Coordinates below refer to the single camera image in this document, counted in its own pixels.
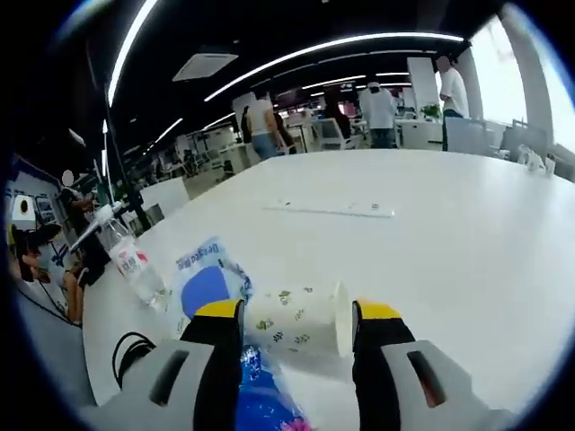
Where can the ceiling air vent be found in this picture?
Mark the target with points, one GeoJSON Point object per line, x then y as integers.
{"type": "Point", "coordinates": [204, 67]}

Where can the green potted plant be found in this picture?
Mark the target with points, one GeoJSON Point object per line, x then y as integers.
{"type": "Point", "coordinates": [431, 111]}

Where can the person's left hand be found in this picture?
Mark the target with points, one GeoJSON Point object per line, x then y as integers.
{"type": "Point", "coordinates": [29, 267]}

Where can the blue white plastic package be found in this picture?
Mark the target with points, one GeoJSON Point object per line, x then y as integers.
{"type": "Point", "coordinates": [206, 283]}

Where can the black stand pole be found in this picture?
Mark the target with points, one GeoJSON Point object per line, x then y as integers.
{"type": "Point", "coordinates": [119, 148]}

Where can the clear plastic bottle red label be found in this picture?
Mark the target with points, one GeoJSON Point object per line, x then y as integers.
{"type": "Point", "coordinates": [132, 265]}

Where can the white table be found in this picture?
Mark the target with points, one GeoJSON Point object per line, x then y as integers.
{"type": "Point", "coordinates": [404, 269]}

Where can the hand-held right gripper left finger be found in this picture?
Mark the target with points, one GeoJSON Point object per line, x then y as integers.
{"type": "Point", "coordinates": [211, 359]}

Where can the blue flowered tissue pack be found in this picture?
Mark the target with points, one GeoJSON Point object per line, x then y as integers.
{"type": "Point", "coordinates": [265, 395]}

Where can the white patterned paper cup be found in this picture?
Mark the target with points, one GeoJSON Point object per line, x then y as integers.
{"type": "Point", "coordinates": [296, 319]}

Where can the grey chair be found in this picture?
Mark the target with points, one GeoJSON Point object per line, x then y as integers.
{"type": "Point", "coordinates": [465, 134]}

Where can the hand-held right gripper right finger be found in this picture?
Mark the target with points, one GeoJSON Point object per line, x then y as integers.
{"type": "Point", "coordinates": [382, 359]}

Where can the long ceiling light strip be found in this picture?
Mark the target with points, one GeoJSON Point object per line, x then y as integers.
{"type": "Point", "coordinates": [314, 51]}

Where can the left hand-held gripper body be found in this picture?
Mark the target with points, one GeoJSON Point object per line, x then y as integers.
{"type": "Point", "coordinates": [18, 213]}

